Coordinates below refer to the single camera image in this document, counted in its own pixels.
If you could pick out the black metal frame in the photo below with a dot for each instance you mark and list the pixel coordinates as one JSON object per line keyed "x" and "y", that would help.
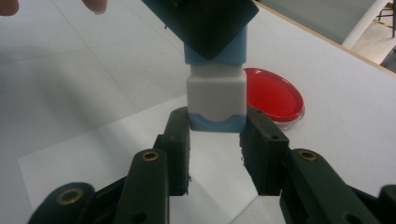
{"x": 393, "y": 18}

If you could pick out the blue and white stamp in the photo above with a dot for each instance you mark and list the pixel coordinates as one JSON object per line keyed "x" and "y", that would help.
{"x": 214, "y": 93}

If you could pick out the white paper sheet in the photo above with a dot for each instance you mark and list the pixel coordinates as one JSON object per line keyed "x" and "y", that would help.
{"x": 93, "y": 149}

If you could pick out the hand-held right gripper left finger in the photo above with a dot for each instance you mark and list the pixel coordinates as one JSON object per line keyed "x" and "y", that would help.
{"x": 146, "y": 186}

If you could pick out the round red ink pad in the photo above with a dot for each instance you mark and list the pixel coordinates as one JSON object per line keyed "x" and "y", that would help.
{"x": 271, "y": 96}

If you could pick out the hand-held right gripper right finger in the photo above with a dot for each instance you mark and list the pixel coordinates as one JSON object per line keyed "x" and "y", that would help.
{"x": 311, "y": 186}

